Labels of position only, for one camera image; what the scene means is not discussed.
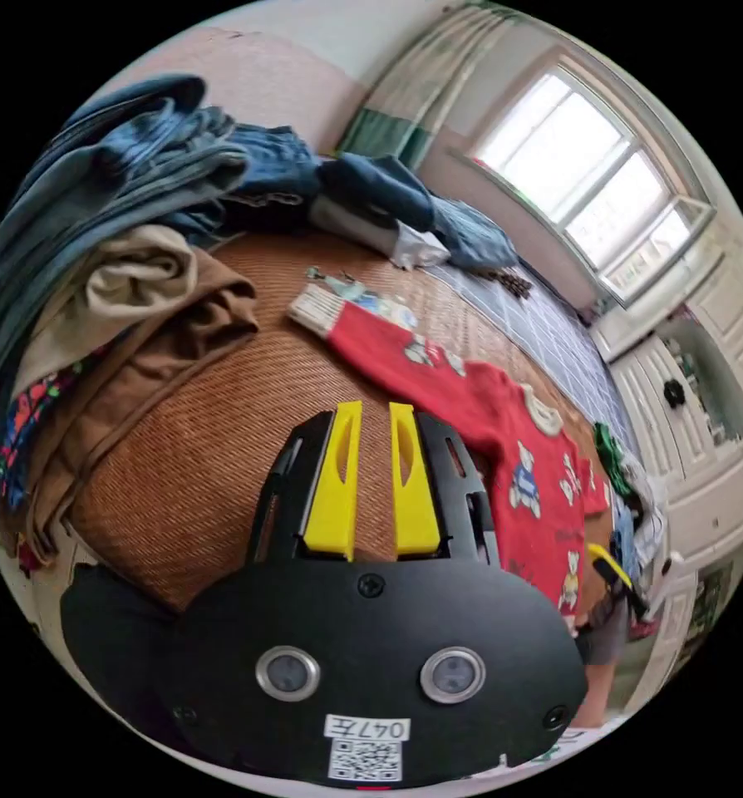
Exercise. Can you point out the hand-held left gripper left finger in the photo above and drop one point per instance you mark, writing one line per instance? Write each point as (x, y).
(336, 492)

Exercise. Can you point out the window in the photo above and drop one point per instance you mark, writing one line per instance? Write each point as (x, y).
(586, 181)

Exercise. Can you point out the red sweater with bear print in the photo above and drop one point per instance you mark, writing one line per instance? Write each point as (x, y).
(521, 436)

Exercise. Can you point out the white cupboard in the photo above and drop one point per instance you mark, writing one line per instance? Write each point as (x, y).
(708, 461)

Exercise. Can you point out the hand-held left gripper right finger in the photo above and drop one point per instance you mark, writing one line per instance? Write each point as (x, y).
(414, 499)

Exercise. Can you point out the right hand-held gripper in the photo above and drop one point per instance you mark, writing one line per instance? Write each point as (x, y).
(630, 598)

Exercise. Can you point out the pile of clothes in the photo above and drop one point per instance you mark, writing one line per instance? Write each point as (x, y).
(636, 492)
(116, 262)
(402, 199)

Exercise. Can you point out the curtain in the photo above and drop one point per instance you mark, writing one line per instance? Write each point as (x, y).
(418, 93)

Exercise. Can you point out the person's body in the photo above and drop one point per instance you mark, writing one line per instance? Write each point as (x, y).
(602, 648)

